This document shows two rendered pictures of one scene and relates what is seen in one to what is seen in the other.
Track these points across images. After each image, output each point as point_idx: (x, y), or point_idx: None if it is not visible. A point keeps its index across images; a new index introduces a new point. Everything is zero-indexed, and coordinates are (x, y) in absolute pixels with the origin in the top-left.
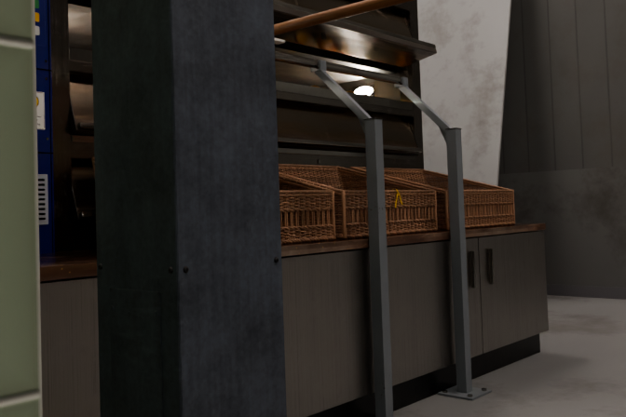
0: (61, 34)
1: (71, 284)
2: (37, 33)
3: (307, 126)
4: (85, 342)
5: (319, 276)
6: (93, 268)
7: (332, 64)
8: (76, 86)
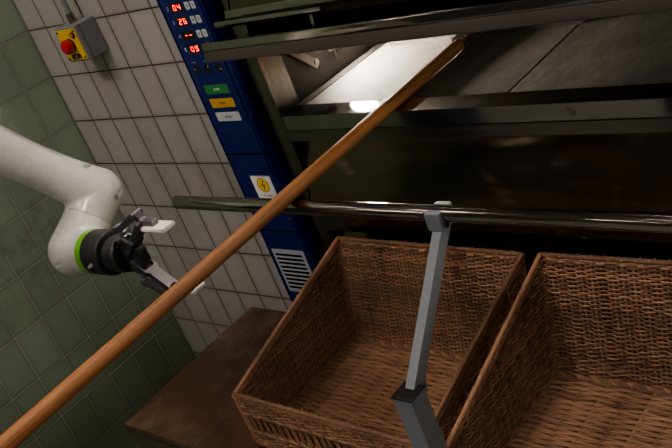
0: (270, 105)
1: (157, 443)
2: (240, 119)
3: None
4: None
5: None
6: (162, 439)
7: (460, 216)
8: (312, 151)
